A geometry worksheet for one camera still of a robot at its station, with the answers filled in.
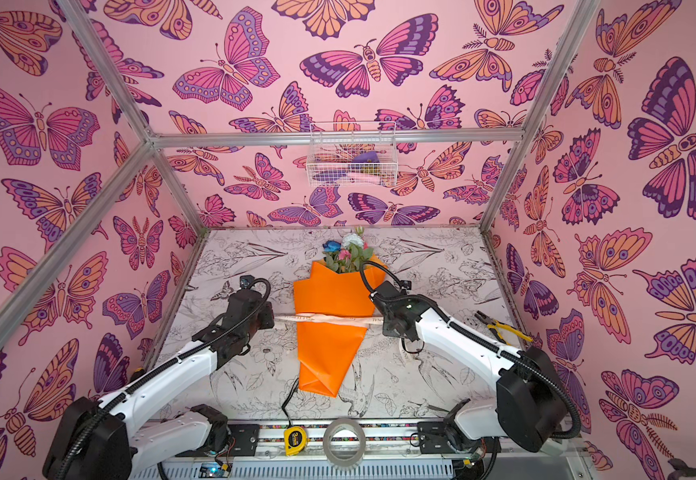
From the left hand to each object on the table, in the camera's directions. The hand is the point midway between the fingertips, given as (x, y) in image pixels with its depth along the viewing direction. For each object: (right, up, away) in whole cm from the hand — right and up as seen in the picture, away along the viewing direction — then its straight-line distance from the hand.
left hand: (267, 301), depth 86 cm
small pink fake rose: (+21, +14, +22) cm, 33 cm away
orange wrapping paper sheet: (+17, -15, +1) cm, 23 cm away
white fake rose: (+24, +19, +20) cm, 37 cm away
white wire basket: (+24, +46, +10) cm, 53 cm away
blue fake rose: (+17, +17, +23) cm, 33 cm away
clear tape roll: (+18, -31, -16) cm, 39 cm away
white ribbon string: (+19, -5, +2) cm, 20 cm away
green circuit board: (-10, -39, -13) cm, 42 cm away
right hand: (+37, -6, -2) cm, 38 cm away
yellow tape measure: (+11, -31, -13) cm, 36 cm away
